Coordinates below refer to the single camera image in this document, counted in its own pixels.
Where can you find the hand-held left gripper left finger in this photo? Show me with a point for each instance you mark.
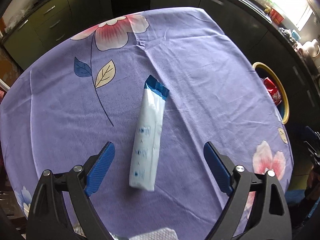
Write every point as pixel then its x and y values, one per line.
pixel 100 170

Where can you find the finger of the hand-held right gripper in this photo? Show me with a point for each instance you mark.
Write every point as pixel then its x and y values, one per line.
pixel 312 140

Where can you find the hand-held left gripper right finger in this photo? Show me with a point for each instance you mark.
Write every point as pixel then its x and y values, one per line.
pixel 217 170

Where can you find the yellow rimmed blue trash bin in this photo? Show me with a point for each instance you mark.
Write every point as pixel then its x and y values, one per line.
pixel 285 97

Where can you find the white and blue packet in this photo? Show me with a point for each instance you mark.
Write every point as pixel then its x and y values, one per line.
pixel 147 142

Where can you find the red drink can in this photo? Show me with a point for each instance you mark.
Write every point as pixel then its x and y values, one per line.
pixel 271 87

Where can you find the purple floral tablecloth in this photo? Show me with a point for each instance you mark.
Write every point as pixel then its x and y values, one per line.
pixel 200 92

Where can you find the white paper towel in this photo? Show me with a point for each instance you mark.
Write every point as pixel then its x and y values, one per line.
pixel 155 235

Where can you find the white kettle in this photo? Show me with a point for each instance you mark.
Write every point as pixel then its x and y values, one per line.
pixel 311 47

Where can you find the red packet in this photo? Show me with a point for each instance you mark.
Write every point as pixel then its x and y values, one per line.
pixel 277 15

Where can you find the green drawer cabinet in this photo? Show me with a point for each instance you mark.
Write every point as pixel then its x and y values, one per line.
pixel 57 22

